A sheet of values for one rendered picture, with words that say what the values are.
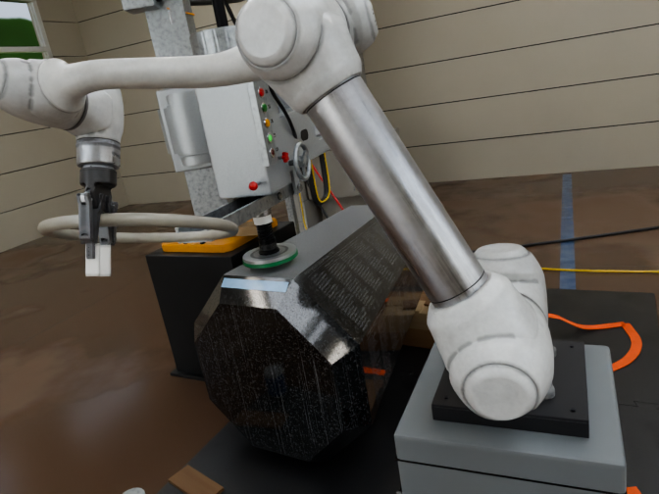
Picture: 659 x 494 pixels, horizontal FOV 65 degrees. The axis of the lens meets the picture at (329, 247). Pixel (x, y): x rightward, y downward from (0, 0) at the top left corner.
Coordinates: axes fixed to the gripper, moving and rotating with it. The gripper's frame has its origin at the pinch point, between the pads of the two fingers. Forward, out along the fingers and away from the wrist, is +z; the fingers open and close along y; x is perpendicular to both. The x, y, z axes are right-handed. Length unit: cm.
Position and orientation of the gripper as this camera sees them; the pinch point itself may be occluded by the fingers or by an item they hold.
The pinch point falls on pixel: (98, 261)
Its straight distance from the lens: 124.2
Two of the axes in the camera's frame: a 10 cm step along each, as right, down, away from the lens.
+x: -10.0, 0.4, 0.8
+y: 0.8, 0.7, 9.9
